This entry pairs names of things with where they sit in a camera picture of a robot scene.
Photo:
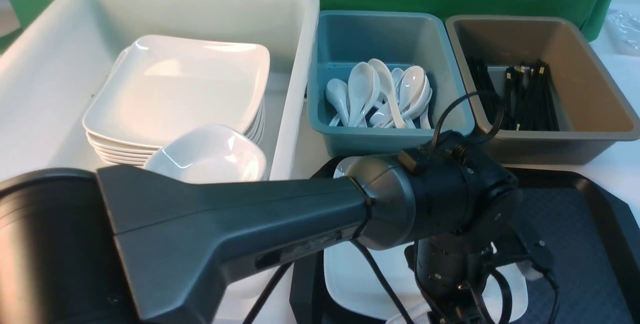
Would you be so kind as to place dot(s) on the large white plastic tub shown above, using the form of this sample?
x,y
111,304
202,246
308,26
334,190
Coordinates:
x,y
60,64

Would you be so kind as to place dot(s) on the white spoons pile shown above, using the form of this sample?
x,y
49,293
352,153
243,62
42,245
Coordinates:
x,y
361,98

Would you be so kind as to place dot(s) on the stack of white bowls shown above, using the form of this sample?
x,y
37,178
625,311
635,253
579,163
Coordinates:
x,y
209,154

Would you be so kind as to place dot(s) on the white square rice plate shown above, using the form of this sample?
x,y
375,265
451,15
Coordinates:
x,y
352,284

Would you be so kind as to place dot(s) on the brown plastic bin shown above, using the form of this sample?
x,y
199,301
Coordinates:
x,y
592,112

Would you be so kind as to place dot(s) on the black serving tray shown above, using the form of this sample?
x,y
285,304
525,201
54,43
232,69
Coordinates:
x,y
592,236

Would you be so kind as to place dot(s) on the black chopsticks bundle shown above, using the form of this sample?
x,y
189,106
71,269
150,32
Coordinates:
x,y
527,94

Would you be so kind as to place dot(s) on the teal plastic bin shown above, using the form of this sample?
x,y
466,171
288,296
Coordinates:
x,y
400,40

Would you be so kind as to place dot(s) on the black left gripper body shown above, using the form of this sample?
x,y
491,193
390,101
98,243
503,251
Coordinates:
x,y
452,280

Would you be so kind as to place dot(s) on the stack of white square plates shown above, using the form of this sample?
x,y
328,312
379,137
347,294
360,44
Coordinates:
x,y
162,87

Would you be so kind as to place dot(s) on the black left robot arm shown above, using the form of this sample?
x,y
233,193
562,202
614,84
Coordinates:
x,y
124,245

